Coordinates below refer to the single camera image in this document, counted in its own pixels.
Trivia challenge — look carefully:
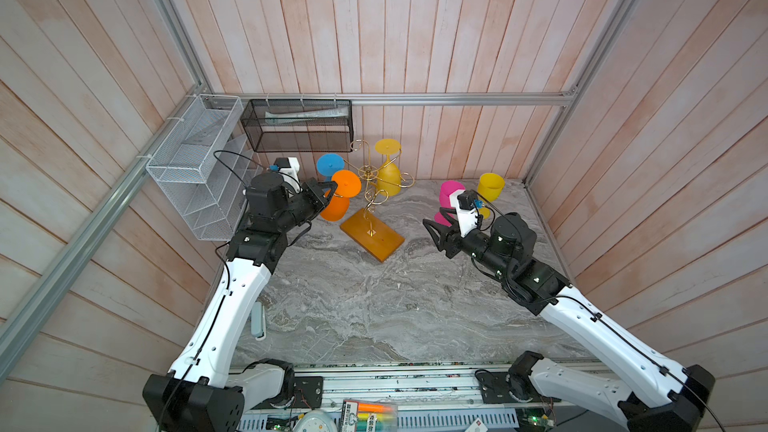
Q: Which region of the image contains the gold wine glass rack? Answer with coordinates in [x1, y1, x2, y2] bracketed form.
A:
[340, 139, 415, 262]

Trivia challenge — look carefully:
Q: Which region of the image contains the orange wine glass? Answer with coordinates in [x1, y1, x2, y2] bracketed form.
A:
[320, 170, 362, 222]

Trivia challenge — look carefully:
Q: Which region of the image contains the highlighter marker box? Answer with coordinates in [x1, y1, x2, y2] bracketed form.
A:
[338, 400, 398, 432]

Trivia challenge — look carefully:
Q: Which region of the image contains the light yellow wine glass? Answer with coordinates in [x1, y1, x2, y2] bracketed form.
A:
[477, 172, 505, 219]

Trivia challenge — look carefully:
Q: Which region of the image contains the white round device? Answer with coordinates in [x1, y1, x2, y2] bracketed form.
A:
[292, 410, 338, 432]

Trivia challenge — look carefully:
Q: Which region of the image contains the black mesh wall basket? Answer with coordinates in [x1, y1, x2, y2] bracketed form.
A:
[240, 98, 355, 153]

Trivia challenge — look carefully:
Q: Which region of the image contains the dark yellow wine glass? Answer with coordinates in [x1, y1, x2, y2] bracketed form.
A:
[375, 138, 401, 198]

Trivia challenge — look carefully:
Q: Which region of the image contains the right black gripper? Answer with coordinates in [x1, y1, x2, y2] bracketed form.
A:
[424, 207, 509, 281]

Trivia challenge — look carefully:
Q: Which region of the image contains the pink wine glass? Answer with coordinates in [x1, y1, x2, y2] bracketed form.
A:
[434, 180, 466, 227]

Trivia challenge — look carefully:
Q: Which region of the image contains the blue wine glass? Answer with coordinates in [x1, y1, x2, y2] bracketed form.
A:
[316, 153, 345, 180]

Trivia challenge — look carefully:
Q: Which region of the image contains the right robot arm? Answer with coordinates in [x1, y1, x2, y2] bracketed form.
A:
[423, 209, 715, 431]

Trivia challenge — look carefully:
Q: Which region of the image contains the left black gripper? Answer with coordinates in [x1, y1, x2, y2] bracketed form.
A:
[275, 177, 337, 231]

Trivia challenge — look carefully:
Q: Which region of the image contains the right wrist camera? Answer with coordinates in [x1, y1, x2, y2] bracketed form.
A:
[449, 189, 484, 238]

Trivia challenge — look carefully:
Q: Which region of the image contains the white mesh wall organizer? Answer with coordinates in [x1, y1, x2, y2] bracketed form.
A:
[147, 94, 262, 242]

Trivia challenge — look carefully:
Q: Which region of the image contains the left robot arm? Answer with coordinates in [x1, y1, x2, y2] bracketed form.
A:
[142, 171, 338, 431]

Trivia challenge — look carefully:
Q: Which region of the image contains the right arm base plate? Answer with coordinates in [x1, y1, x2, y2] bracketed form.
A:
[474, 369, 560, 405]

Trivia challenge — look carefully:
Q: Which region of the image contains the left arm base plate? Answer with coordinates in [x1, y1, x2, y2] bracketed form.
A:
[250, 375, 324, 410]

